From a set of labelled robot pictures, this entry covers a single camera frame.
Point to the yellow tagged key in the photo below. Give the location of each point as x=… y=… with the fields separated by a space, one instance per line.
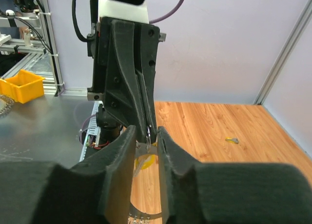
x=144 y=157

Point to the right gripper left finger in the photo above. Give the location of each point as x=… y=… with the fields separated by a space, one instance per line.
x=94 y=191

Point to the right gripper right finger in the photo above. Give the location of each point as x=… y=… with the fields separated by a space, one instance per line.
x=193 y=192

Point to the yellow plastic bin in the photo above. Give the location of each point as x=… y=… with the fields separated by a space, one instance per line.
x=25 y=86

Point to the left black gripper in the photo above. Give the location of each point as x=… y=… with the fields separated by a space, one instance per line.
x=124 y=73

